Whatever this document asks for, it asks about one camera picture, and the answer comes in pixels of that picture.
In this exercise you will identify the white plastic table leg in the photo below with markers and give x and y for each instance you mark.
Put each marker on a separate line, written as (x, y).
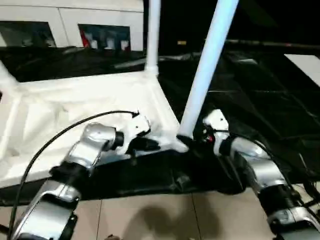
(7, 75)
(152, 37)
(205, 62)

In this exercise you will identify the white plastic table top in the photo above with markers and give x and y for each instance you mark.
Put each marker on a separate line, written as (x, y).
(75, 95)

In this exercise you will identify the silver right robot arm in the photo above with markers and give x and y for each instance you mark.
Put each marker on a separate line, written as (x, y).
(265, 165)

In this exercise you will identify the black mat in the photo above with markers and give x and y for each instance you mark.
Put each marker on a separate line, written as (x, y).
(250, 100)

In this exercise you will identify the small tan label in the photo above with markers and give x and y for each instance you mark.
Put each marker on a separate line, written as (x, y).
(181, 42)

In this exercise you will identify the dark metal rod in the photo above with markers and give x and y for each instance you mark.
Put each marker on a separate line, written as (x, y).
(262, 43)

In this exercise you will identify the white cup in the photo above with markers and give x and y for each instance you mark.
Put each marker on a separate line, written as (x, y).
(94, 44)

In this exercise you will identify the red bottle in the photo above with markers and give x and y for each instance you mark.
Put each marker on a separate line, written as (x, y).
(86, 40)

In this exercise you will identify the white flat panel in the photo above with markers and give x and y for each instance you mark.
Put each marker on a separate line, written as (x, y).
(305, 67)

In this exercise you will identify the black backdrop cloth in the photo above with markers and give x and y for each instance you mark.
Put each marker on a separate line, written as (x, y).
(262, 20)

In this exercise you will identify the white cabinet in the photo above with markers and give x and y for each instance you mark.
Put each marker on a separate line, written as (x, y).
(70, 15)

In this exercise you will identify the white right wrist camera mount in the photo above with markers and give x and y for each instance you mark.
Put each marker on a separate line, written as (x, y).
(217, 120)

